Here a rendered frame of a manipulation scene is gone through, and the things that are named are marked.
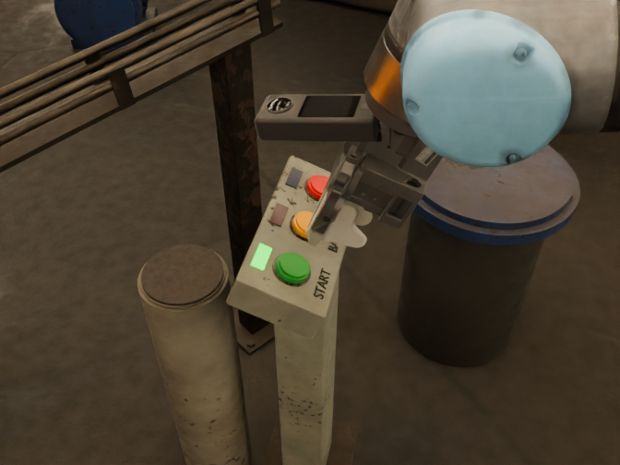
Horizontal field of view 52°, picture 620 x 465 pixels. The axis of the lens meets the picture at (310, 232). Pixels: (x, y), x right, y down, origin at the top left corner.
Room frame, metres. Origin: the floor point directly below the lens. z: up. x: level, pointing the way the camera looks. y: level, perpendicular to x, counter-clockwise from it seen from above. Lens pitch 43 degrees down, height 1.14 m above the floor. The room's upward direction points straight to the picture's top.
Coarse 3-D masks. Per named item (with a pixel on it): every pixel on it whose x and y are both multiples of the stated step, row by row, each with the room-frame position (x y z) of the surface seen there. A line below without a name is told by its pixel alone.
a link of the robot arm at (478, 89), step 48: (432, 0) 0.37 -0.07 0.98; (480, 0) 0.34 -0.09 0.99; (528, 0) 0.34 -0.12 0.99; (576, 0) 0.33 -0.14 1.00; (432, 48) 0.32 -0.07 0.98; (480, 48) 0.30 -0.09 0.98; (528, 48) 0.30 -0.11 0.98; (576, 48) 0.31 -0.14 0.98; (432, 96) 0.31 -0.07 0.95; (480, 96) 0.30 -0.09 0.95; (528, 96) 0.30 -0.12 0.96; (576, 96) 0.30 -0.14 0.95; (432, 144) 0.31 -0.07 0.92; (480, 144) 0.30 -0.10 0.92; (528, 144) 0.30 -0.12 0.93
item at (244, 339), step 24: (216, 72) 0.90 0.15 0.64; (240, 72) 0.89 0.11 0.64; (216, 96) 0.90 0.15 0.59; (240, 96) 0.89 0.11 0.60; (216, 120) 0.91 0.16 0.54; (240, 120) 0.89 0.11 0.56; (240, 144) 0.88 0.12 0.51; (240, 168) 0.88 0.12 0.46; (240, 192) 0.88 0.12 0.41; (240, 216) 0.88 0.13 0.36; (240, 240) 0.88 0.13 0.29; (240, 264) 0.89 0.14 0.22; (240, 312) 0.91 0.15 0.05; (240, 336) 0.87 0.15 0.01; (264, 336) 0.87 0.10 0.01
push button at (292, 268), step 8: (280, 256) 0.52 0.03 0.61; (288, 256) 0.52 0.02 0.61; (296, 256) 0.52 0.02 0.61; (280, 264) 0.51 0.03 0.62; (288, 264) 0.51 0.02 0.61; (296, 264) 0.51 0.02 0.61; (304, 264) 0.51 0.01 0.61; (280, 272) 0.50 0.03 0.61; (288, 272) 0.50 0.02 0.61; (296, 272) 0.50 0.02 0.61; (304, 272) 0.50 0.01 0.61; (288, 280) 0.49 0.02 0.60; (296, 280) 0.49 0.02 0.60
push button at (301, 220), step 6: (294, 216) 0.59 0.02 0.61; (300, 216) 0.59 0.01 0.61; (306, 216) 0.59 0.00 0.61; (294, 222) 0.58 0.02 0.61; (300, 222) 0.58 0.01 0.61; (306, 222) 0.58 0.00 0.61; (294, 228) 0.57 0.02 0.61; (300, 228) 0.57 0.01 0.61; (306, 228) 0.57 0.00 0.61; (300, 234) 0.57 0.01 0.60
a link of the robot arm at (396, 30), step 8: (400, 0) 0.48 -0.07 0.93; (408, 0) 0.46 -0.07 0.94; (400, 8) 0.47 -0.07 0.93; (408, 8) 0.46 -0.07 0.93; (392, 16) 0.48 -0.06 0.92; (400, 16) 0.47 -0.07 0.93; (408, 16) 0.46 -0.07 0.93; (392, 24) 0.47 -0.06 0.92; (400, 24) 0.46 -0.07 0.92; (408, 24) 0.45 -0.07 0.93; (384, 32) 0.48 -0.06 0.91; (392, 32) 0.47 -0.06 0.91; (400, 32) 0.46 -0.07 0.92; (392, 40) 0.46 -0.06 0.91; (400, 40) 0.46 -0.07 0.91; (392, 48) 0.46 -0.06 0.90; (400, 48) 0.45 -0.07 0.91; (400, 56) 0.45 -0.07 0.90
